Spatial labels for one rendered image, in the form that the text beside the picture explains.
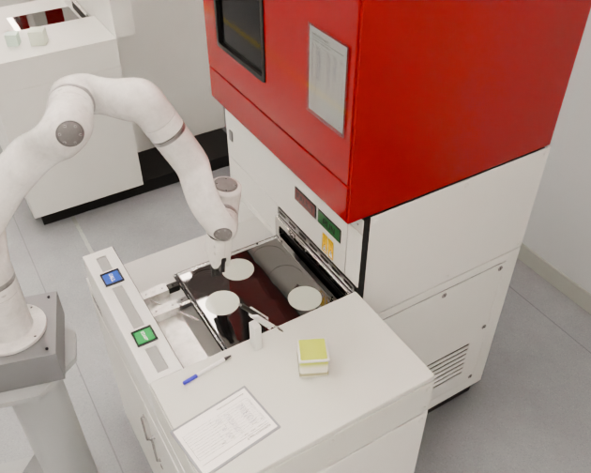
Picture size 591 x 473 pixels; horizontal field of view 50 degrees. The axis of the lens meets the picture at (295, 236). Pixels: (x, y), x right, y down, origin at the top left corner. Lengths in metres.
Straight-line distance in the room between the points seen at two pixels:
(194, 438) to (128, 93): 0.79
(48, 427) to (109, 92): 1.09
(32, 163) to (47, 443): 0.99
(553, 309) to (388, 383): 1.82
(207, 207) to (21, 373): 0.69
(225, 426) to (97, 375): 1.49
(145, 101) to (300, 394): 0.78
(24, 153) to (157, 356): 0.60
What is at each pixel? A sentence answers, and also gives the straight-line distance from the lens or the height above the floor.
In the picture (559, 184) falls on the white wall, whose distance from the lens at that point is 3.22.
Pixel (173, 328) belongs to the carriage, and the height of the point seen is 0.88.
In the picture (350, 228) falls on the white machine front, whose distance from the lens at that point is 1.74.
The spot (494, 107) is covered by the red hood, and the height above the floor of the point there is 1.43.
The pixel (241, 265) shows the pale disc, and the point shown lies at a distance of 2.01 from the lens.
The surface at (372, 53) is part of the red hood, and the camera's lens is 1.42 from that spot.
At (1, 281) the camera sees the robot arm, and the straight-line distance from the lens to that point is 1.77.
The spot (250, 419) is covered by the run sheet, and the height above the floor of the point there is 0.97.
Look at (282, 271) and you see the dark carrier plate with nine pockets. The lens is 1.98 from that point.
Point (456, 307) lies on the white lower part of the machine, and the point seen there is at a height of 0.66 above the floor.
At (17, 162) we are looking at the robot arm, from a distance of 1.57.
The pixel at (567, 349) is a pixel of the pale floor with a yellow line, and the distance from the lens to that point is 3.19.
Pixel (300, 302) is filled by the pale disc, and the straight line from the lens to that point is 1.88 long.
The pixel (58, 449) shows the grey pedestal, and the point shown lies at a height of 0.45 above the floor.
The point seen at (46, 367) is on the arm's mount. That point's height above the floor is 0.88.
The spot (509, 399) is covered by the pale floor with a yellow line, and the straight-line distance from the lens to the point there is 2.92.
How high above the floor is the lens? 2.26
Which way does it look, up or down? 40 degrees down
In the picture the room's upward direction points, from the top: straight up
